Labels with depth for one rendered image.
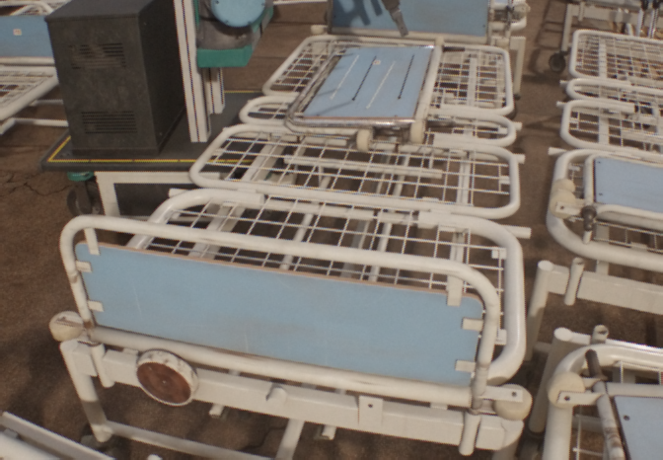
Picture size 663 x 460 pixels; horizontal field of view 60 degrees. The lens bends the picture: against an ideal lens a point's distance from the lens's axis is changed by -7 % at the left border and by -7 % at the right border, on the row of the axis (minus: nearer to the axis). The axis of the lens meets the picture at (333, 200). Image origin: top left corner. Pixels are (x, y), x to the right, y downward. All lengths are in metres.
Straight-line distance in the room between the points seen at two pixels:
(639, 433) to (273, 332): 0.60
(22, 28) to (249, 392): 2.15
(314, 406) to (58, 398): 0.94
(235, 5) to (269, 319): 1.01
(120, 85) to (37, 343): 0.89
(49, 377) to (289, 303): 1.09
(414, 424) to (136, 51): 1.50
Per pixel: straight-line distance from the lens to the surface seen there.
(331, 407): 1.12
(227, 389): 1.17
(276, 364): 1.09
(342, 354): 1.04
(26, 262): 2.45
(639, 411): 1.07
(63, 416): 1.83
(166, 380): 1.16
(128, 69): 2.16
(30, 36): 2.92
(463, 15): 2.79
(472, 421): 1.10
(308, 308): 0.99
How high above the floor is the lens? 1.31
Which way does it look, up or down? 32 degrees down
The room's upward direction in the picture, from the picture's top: 1 degrees counter-clockwise
